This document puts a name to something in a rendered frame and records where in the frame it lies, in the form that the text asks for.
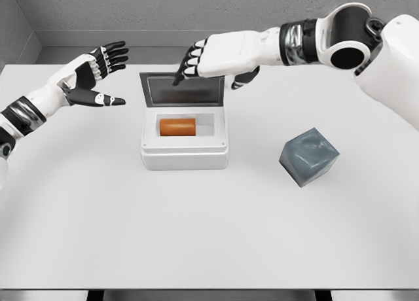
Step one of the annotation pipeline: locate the grey cube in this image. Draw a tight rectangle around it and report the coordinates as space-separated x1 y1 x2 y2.
278 127 340 186

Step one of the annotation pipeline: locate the grey box lid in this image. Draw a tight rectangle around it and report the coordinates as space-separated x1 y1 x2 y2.
139 71 225 109

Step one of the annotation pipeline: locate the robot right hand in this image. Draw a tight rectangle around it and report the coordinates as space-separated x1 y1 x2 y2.
172 27 261 91

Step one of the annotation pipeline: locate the orange cylinder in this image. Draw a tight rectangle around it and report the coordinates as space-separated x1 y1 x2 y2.
158 118 196 137

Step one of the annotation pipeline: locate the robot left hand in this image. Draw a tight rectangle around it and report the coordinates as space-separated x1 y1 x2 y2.
47 41 130 107

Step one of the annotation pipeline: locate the white box body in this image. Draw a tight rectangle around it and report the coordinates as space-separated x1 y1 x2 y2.
140 105 229 172

